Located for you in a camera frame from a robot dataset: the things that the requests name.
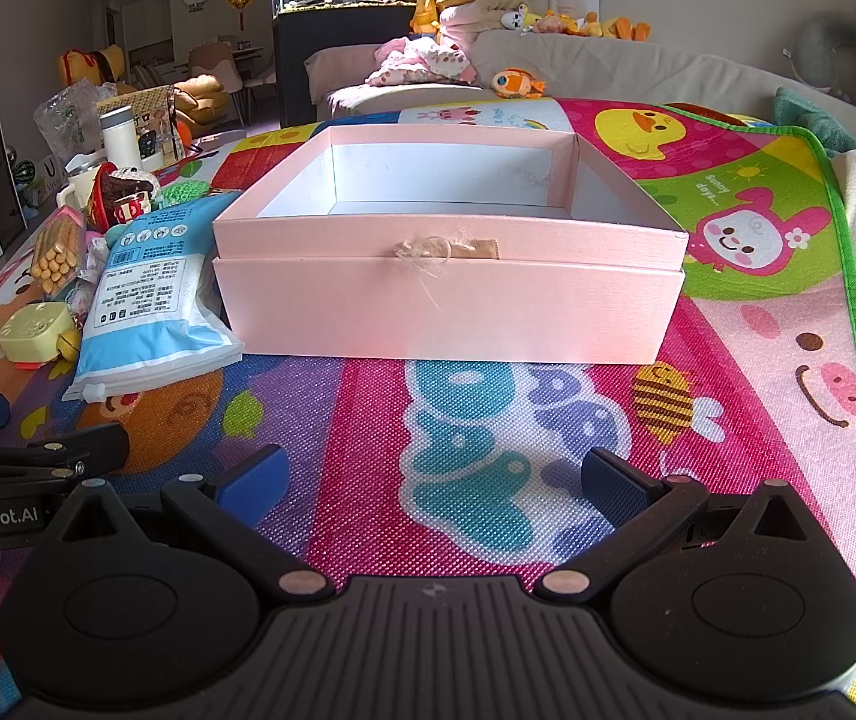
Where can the pale pink pillow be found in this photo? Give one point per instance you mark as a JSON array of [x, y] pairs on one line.
[[469, 19]]

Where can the brown crochet doll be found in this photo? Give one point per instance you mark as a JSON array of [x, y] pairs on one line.
[[124, 191]]

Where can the white paper card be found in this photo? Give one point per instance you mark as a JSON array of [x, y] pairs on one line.
[[574, 0]]

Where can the row of orange plush toys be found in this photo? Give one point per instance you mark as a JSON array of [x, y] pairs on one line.
[[615, 26]]

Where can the green crochet piece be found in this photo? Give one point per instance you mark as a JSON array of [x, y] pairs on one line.
[[184, 191]]

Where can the white mug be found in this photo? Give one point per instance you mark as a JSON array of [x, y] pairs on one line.
[[79, 191]]

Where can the pink white cloth pile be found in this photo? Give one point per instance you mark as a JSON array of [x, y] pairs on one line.
[[420, 60]]

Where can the clear plastic bag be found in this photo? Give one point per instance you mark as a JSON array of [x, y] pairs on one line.
[[64, 120]]

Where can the woven printed box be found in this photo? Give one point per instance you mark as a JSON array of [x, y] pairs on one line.
[[154, 116]]

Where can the pink cardboard box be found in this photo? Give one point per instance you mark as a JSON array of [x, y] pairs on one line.
[[443, 292]]

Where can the brown bear plush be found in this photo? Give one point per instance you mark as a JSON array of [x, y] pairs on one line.
[[199, 94]]

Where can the yellow toy box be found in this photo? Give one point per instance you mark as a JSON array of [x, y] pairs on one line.
[[34, 334]]

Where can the white thermos bottle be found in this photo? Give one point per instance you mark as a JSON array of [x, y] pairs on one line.
[[120, 135]]

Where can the biscuit stick pack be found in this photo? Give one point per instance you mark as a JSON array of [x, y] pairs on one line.
[[56, 255]]

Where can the white duck plush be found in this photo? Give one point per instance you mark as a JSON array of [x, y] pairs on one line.
[[514, 17]]

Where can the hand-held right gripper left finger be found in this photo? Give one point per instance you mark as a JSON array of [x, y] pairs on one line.
[[251, 476]]

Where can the beige dining chair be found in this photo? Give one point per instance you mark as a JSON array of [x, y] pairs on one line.
[[214, 64]]

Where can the black tank cabinet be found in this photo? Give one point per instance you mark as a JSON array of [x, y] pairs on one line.
[[293, 67]]

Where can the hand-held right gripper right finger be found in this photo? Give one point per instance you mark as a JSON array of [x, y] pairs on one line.
[[619, 484]]

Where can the colourful cartoon play mat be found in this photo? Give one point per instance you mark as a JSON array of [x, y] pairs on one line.
[[757, 360]]

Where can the blue white snack bag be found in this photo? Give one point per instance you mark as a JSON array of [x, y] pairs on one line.
[[143, 292]]

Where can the orange fish plush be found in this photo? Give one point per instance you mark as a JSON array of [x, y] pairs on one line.
[[516, 82]]

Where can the beige sofa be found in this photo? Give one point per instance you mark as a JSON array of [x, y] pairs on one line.
[[623, 67]]

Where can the grey neck pillow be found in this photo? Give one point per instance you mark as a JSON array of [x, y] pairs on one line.
[[844, 52]]

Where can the teal towel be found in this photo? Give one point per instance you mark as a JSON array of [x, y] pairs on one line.
[[802, 120]]

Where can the yellow plush backpack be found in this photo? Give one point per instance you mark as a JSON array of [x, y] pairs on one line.
[[425, 15]]

